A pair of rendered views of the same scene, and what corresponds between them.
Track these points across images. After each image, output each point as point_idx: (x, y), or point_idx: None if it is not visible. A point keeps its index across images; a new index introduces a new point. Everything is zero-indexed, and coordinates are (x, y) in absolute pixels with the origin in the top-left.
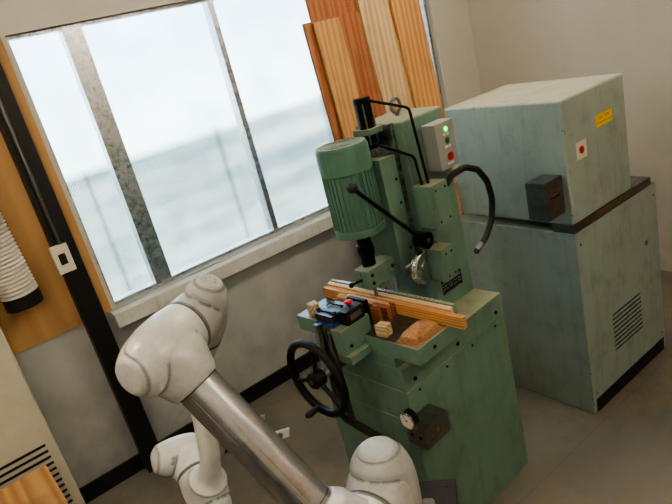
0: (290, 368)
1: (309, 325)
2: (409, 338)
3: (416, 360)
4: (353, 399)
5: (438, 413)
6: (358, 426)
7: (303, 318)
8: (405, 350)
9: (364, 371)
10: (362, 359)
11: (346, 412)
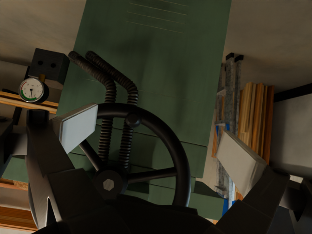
0: (178, 203)
1: (198, 205)
2: (20, 187)
3: (10, 164)
4: (165, 95)
5: (49, 86)
6: (99, 78)
7: (206, 216)
8: (22, 176)
9: (118, 140)
10: (111, 158)
11: (110, 101)
